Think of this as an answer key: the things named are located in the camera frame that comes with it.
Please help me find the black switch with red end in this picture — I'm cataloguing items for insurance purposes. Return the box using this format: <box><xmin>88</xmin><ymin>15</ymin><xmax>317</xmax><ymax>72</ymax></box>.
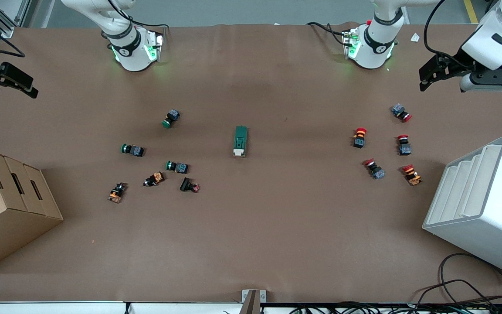
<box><xmin>179</xmin><ymin>177</ymin><xmax>200</xmax><ymax>193</ymax></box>

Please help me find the green push button switch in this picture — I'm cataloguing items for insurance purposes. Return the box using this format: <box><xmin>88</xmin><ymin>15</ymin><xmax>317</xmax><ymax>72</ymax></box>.
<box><xmin>121</xmin><ymin>143</ymin><xmax>146</xmax><ymax>157</ymax></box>
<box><xmin>162</xmin><ymin>109</ymin><xmax>181</xmax><ymax>129</ymax></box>
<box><xmin>165</xmin><ymin>160</ymin><xmax>190</xmax><ymax>174</ymax></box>

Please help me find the black left arm base cable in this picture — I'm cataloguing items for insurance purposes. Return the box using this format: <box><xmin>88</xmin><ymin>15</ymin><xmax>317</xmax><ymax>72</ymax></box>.
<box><xmin>307</xmin><ymin>21</ymin><xmax>348</xmax><ymax>46</ymax></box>

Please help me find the brown paper table cover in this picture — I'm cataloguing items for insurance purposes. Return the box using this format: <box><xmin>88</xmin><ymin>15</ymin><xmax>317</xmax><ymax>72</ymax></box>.
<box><xmin>0</xmin><ymin>23</ymin><xmax>502</xmax><ymax>303</ymax></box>

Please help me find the red mushroom button grey block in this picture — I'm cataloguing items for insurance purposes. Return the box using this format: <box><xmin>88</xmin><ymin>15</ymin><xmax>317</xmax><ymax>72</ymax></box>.
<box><xmin>363</xmin><ymin>158</ymin><xmax>386</xmax><ymax>180</ymax></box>
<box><xmin>397</xmin><ymin>134</ymin><xmax>412</xmax><ymax>156</ymax></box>
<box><xmin>391</xmin><ymin>103</ymin><xmax>413</xmax><ymax>123</ymax></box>

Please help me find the red mushroom button yellow collar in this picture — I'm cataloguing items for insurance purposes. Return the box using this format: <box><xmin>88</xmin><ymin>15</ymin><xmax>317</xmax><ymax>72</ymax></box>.
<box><xmin>352</xmin><ymin>127</ymin><xmax>368</xmax><ymax>149</ymax></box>

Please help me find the red mushroom button orange block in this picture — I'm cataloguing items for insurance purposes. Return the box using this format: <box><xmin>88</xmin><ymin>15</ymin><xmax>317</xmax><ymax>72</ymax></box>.
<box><xmin>402</xmin><ymin>164</ymin><xmax>423</xmax><ymax>186</ymax></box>

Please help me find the brown cardboard box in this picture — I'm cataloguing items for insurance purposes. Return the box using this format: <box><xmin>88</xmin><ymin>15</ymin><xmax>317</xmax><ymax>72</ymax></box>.
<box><xmin>0</xmin><ymin>145</ymin><xmax>64</xmax><ymax>274</ymax></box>

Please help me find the black right arm base cable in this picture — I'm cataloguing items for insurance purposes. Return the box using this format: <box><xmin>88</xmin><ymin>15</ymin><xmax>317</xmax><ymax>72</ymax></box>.
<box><xmin>106</xmin><ymin>0</ymin><xmax>170</xmax><ymax>32</ymax></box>

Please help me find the white table edge rail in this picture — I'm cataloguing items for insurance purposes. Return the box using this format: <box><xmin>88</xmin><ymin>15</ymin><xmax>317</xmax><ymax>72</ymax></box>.
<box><xmin>0</xmin><ymin>300</ymin><xmax>502</xmax><ymax>314</ymax></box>

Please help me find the grey metal bracket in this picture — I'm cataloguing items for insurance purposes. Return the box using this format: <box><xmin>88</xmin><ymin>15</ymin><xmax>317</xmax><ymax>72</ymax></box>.
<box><xmin>241</xmin><ymin>289</ymin><xmax>267</xmax><ymax>314</ymax></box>

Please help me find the black button orange block switch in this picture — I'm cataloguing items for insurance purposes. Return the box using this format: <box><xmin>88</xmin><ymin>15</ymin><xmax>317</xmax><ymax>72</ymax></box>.
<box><xmin>143</xmin><ymin>171</ymin><xmax>166</xmax><ymax>188</ymax></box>
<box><xmin>107</xmin><ymin>182</ymin><xmax>128</xmax><ymax>204</ymax></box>

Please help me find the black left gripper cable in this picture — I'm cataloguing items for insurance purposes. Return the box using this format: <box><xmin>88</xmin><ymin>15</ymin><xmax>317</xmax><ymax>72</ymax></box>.
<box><xmin>424</xmin><ymin>0</ymin><xmax>474</xmax><ymax>70</ymax></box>

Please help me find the grey aluminium frame profile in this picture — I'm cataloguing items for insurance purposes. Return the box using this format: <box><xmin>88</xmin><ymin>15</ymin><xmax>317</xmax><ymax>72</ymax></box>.
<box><xmin>0</xmin><ymin>0</ymin><xmax>31</xmax><ymax>39</ymax></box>

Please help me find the black arm base cable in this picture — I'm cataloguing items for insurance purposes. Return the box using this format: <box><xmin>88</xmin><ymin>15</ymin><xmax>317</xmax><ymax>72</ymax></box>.
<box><xmin>106</xmin><ymin>0</ymin><xmax>170</xmax><ymax>32</ymax></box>
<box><xmin>307</xmin><ymin>21</ymin><xmax>348</xmax><ymax>46</ymax></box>

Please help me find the black looped cable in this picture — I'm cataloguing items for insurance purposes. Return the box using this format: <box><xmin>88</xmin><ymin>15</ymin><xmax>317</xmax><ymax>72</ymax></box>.
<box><xmin>438</xmin><ymin>253</ymin><xmax>502</xmax><ymax>306</ymax></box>

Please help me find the white stepped storage rack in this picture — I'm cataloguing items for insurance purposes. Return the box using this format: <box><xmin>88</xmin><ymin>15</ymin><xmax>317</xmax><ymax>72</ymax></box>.
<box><xmin>422</xmin><ymin>134</ymin><xmax>502</xmax><ymax>280</ymax></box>

